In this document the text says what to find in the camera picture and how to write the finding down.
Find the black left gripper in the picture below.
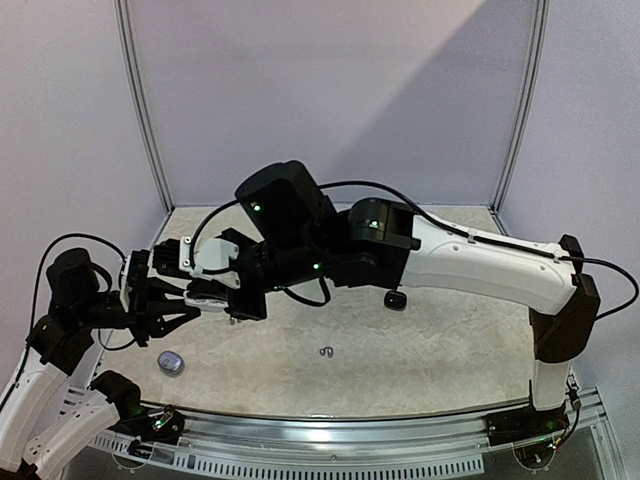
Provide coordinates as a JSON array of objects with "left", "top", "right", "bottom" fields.
[{"left": 75, "top": 274, "right": 201, "bottom": 346}]

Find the white oval charging case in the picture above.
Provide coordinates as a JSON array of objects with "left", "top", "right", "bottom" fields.
[{"left": 183, "top": 293, "right": 228, "bottom": 313}]

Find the silver blue charging case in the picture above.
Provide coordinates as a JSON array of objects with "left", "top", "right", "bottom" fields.
[{"left": 157, "top": 351, "right": 185, "bottom": 377}]

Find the glossy black earbud charging case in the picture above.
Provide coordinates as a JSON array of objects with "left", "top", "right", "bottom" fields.
[{"left": 383, "top": 290, "right": 408, "bottom": 312}]

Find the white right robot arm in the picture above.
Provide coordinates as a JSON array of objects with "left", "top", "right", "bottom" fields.
[{"left": 228, "top": 160, "right": 600, "bottom": 436}]

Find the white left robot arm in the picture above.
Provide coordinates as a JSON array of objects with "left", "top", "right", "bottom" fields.
[{"left": 1, "top": 248, "right": 200, "bottom": 479}]

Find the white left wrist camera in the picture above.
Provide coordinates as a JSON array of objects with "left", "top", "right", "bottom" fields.
[{"left": 119, "top": 249, "right": 150, "bottom": 312}]

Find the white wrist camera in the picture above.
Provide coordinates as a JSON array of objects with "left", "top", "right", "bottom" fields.
[
  {"left": 119, "top": 249, "right": 150, "bottom": 312},
  {"left": 152, "top": 236, "right": 241, "bottom": 289}
]

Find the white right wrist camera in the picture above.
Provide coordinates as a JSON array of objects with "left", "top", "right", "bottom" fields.
[{"left": 152, "top": 236, "right": 241, "bottom": 289}]

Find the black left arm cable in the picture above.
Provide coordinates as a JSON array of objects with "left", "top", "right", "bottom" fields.
[{"left": 34, "top": 232, "right": 136, "bottom": 351}]

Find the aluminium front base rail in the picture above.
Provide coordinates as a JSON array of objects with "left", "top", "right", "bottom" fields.
[{"left": 175, "top": 389, "right": 625, "bottom": 479}]

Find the white perforated cable tray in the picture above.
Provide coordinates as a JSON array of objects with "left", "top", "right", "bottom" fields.
[{"left": 62, "top": 432, "right": 487, "bottom": 479}]

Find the aluminium left corner post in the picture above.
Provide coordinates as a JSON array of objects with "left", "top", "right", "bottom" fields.
[{"left": 114, "top": 0, "right": 175, "bottom": 214}]

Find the aluminium corner post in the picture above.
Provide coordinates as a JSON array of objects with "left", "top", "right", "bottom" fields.
[
  {"left": 114, "top": 0, "right": 175, "bottom": 214},
  {"left": 489, "top": 0, "right": 550, "bottom": 217}
]

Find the aluminium right corner post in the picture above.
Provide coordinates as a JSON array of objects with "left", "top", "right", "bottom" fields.
[{"left": 489, "top": 0, "right": 550, "bottom": 217}]

